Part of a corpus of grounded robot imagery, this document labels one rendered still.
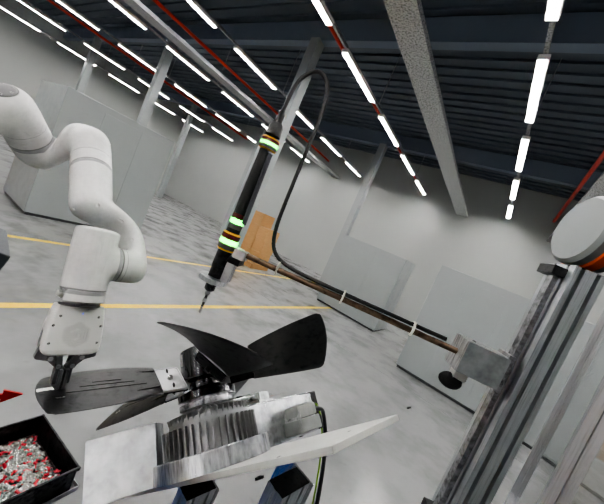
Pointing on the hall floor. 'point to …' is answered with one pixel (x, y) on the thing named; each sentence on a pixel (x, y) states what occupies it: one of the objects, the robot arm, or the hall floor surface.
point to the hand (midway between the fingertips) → (60, 377)
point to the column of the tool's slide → (525, 386)
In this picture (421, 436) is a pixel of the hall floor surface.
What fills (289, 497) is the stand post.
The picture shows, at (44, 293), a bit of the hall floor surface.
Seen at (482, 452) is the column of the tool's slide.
